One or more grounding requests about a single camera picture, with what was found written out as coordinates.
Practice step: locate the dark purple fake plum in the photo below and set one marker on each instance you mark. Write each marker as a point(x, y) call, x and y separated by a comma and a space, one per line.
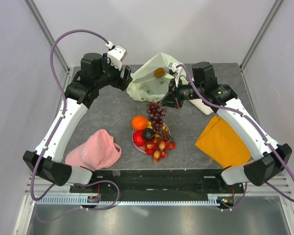
point(148, 134)

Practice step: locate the left aluminium frame post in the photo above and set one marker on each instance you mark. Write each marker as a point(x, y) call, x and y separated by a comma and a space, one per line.
point(46, 32)

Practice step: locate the white cable duct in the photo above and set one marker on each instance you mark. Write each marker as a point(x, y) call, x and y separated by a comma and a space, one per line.
point(85, 200)

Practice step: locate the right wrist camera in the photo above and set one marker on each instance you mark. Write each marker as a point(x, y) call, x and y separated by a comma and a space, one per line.
point(173, 70)

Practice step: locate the aluminium frame post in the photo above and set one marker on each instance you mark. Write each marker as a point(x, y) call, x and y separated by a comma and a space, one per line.
point(261, 32)
point(46, 32)

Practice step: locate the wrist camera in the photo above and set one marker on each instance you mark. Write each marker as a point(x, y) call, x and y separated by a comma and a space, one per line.
point(173, 70)
point(116, 54)

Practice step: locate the red fake apple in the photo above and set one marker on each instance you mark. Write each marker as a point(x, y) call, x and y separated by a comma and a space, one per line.
point(138, 138)

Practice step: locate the pink plate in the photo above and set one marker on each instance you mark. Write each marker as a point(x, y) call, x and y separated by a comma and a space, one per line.
point(142, 148)

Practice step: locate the white folded towel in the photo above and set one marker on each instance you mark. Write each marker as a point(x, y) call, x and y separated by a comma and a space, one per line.
point(198, 103)

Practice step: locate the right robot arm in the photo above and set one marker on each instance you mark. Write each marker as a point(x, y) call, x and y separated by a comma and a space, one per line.
point(268, 156)

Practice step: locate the brown fake kiwi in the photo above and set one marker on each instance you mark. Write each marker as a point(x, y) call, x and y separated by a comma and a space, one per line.
point(159, 72)

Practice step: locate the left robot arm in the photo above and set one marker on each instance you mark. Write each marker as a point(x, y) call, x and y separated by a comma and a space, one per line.
point(97, 71)

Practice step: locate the right aluminium frame post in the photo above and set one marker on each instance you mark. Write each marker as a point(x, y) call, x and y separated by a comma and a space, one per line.
point(261, 32)

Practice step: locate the yellow fake banana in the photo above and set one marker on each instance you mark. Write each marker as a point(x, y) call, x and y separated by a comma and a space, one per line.
point(158, 130)

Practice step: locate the orange fake fruit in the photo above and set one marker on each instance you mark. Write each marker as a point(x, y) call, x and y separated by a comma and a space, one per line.
point(139, 123)

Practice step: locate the translucent green plastic bag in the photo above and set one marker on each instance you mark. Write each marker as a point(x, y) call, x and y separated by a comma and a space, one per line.
point(145, 86)

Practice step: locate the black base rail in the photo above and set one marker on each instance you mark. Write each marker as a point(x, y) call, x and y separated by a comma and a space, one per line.
point(197, 182)

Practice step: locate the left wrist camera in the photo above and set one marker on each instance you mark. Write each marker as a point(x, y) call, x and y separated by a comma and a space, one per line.
point(116, 54)

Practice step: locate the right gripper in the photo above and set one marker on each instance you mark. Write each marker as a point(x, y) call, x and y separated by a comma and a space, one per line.
point(170, 99)

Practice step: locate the orange folded cloth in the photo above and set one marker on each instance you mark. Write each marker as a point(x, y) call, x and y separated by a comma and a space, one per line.
point(222, 144)

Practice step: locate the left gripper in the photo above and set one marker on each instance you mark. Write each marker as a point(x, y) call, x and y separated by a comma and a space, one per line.
point(121, 83)

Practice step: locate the pink baseball cap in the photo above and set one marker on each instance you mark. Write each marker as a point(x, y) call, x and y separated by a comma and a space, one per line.
point(98, 152)

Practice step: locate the dark grape bunch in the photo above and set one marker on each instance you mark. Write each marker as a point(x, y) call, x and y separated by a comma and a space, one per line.
point(155, 115)

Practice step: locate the red strawberry bunch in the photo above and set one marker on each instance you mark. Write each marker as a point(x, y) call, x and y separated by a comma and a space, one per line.
point(158, 148)

